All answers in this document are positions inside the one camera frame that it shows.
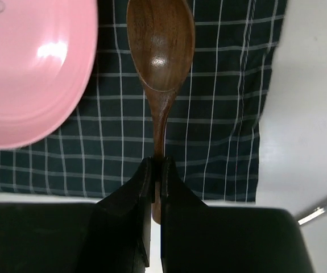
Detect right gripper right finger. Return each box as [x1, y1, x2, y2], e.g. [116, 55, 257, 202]
[161, 157, 313, 272]

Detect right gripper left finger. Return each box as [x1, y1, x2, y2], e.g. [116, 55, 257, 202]
[0, 158, 154, 272]

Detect dark checkered cloth napkin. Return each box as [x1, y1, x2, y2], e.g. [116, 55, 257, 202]
[0, 1, 287, 202]

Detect silver table knife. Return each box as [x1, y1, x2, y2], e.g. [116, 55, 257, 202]
[295, 197, 327, 226]

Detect pink plate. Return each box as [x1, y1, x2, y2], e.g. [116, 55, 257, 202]
[0, 1, 98, 150]

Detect brown wooden spoon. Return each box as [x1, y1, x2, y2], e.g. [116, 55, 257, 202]
[126, 0, 196, 225]

